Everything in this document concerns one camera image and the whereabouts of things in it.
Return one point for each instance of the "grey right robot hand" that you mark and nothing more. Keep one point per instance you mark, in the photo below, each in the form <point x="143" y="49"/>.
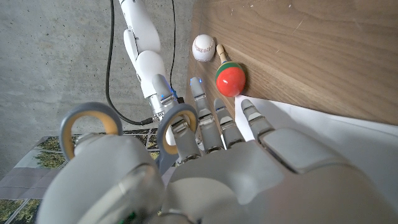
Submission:
<point x="157" y="112"/>

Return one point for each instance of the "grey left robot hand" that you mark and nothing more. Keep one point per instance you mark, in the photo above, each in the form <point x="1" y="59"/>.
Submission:
<point x="248" y="180"/>

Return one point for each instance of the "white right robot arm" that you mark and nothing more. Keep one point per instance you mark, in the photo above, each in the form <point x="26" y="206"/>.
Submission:
<point x="140" y="31"/>

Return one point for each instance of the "white baseball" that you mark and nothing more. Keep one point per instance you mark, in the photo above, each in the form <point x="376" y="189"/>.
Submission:
<point x="203" y="47"/>

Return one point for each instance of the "colourful wooden maraca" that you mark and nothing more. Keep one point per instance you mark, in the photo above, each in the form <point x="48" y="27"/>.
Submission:
<point x="230" y="79"/>

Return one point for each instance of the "crumpled white paper sheet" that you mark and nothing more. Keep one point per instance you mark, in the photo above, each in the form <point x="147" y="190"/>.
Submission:
<point x="326" y="140"/>

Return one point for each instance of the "printed window backdrop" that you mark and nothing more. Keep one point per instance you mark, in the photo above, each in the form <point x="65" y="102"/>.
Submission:
<point x="31" y="158"/>

